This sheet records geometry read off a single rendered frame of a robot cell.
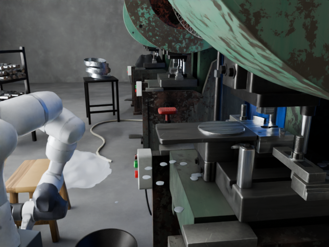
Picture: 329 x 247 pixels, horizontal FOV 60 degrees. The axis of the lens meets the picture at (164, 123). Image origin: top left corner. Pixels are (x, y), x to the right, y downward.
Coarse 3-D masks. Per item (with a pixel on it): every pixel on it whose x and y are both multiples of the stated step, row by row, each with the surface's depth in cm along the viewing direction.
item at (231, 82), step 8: (224, 56) 76; (224, 64) 76; (232, 64) 70; (224, 72) 75; (232, 72) 69; (240, 72) 68; (248, 72) 68; (224, 80) 77; (232, 80) 71; (240, 80) 69; (248, 80) 68; (256, 80) 67; (264, 80) 67; (240, 88) 69; (248, 88) 69; (256, 88) 67; (264, 88) 68; (272, 88) 68; (280, 88) 68; (288, 88) 68
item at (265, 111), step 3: (258, 108) 77; (261, 108) 75; (264, 108) 75; (267, 108) 75; (270, 108) 75; (273, 108) 75; (258, 111) 77; (261, 111) 76; (264, 111) 75; (267, 111) 75; (270, 111) 75; (273, 111) 75; (267, 114) 75; (270, 114) 75
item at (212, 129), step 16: (160, 128) 77; (176, 128) 77; (192, 128) 77; (208, 128) 76; (224, 128) 76; (240, 128) 76; (208, 144) 73; (224, 144) 73; (208, 160) 74; (224, 160) 74; (208, 176) 75
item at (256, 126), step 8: (248, 120) 85; (256, 128) 77; (264, 128) 77; (272, 128) 77; (264, 136) 71; (272, 136) 71; (288, 136) 72; (256, 144) 73; (264, 144) 72; (272, 144) 72; (280, 144) 72; (288, 144) 72; (264, 152) 72; (272, 152) 73
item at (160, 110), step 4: (160, 108) 109; (164, 108) 109; (168, 108) 109; (172, 108) 108; (160, 112) 106; (164, 112) 105; (168, 112) 105; (172, 112) 106; (176, 112) 106; (168, 116) 108; (168, 120) 109
